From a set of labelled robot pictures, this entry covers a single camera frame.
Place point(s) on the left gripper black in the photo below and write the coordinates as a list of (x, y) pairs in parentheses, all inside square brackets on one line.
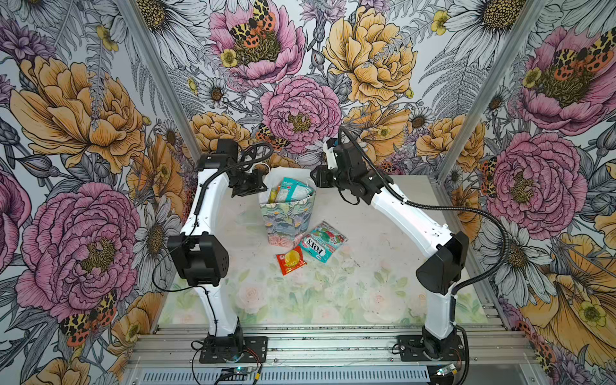
[(257, 185)]

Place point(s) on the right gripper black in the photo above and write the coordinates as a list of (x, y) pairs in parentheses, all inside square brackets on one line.
[(322, 172)]

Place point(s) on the floral paper gift bag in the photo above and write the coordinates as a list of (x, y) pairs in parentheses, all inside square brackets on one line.
[(286, 222)]

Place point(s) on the teal Fox's candy packet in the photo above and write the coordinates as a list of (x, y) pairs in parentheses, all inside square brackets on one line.
[(291, 190)]

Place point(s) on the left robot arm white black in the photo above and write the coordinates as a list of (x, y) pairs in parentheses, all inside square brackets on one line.
[(198, 255)]

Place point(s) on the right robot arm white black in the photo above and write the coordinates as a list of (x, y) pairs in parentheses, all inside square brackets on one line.
[(445, 252)]

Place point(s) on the green red Fox's packet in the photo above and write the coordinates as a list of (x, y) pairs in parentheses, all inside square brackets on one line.
[(322, 242)]

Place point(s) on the small red lemon sachet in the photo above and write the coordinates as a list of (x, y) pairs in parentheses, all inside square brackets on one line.
[(291, 261)]

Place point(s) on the right corner aluminium post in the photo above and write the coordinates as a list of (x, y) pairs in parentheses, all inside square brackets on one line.
[(519, 35)]

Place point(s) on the corner aluminium post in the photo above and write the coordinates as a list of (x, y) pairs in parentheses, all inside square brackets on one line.
[(519, 35), (156, 66)]

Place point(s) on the left corner aluminium post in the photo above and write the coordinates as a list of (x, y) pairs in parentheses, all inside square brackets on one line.
[(156, 66)]

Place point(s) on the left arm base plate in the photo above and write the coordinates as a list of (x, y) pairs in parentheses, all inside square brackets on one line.
[(228, 350)]

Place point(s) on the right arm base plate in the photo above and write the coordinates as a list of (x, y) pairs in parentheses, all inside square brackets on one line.
[(416, 348)]

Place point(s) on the white vented cable duct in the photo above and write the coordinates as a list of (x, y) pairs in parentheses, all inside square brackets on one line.
[(293, 375)]

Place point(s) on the aluminium mounting rail frame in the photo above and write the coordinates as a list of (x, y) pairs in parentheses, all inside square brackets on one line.
[(327, 346)]

